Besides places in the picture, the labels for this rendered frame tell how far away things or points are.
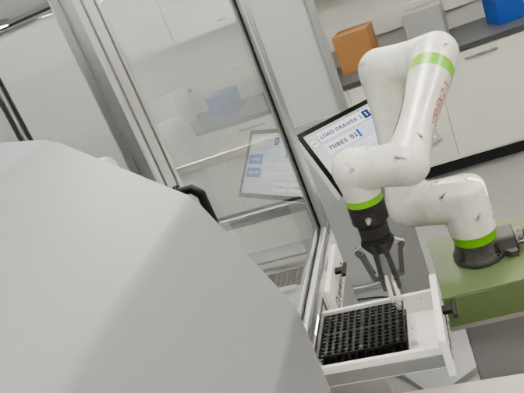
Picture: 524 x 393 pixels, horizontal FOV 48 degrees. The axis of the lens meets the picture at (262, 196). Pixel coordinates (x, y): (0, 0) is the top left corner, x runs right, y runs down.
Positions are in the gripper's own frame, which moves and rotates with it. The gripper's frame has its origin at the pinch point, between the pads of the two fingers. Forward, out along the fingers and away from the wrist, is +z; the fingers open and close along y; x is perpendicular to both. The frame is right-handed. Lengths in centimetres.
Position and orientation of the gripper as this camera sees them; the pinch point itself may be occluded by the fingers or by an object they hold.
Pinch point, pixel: (392, 288)
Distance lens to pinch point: 159.3
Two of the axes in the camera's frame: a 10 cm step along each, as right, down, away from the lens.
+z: 3.4, 8.8, 3.4
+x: 1.5, -4.0, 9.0
